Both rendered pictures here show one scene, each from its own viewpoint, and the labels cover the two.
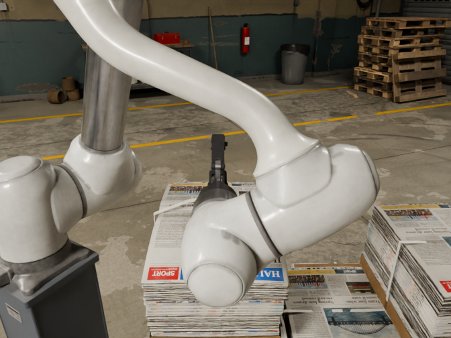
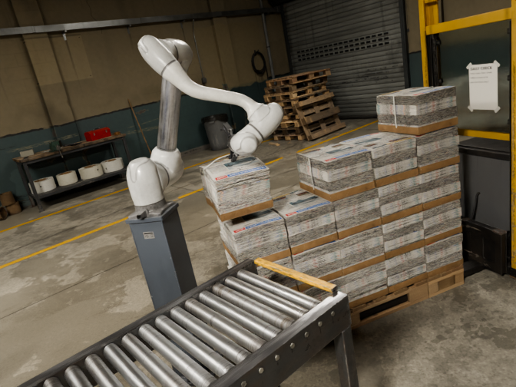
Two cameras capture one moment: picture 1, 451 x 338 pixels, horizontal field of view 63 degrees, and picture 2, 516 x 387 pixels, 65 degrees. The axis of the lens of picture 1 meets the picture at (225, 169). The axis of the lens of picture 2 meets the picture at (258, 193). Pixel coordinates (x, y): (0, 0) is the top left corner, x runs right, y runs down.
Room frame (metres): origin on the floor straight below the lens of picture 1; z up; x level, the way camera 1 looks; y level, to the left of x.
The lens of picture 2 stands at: (-1.32, 0.48, 1.59)
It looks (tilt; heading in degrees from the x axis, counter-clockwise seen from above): 17 degrees down; 344
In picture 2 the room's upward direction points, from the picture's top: 11 degrees counter-clockwise
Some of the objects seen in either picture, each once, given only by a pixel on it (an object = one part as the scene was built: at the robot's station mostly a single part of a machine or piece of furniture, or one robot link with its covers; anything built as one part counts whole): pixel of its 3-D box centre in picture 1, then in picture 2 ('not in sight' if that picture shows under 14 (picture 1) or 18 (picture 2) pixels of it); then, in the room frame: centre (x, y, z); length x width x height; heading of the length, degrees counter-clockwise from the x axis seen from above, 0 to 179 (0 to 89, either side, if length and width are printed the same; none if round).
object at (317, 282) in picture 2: not in sight; (292, 272); (0.03, 0.03, 0.81); 0.43 x 0.03 x 0.02; 22
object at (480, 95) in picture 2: not in sight; (472, 79); (0.77, -1.63, 1.28); 0.57 x 0.01 x 0.65; 1
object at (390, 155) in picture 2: not in sight; (376, 158); (0.76, -0.88, 0.95); 0.38 x 0.29 x 0.23; 0
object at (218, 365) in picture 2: not in sight; (191, 345); (-0.13, 0.47, 0.77); 0.47 x 0.05 x 0.05; 22
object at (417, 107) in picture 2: not in sight; (420, 191); (0.76, -1.18, 0.65); 0.39 x 0.30 x 1.29; 1
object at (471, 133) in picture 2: not in sight; (476, 133); (0.77, -1.66, 0.92); 0.57 x 0.01 x 0.05; 1
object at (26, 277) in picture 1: (29, 257); (149, 207); (0.73, 0.48, 1.03); 0.22 x 0.18 x 0.06; 148
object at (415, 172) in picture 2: not in sight; (378, 171); (0.76, -0.88, 0.86); 0.38 x 0.29 x 0.04; 0
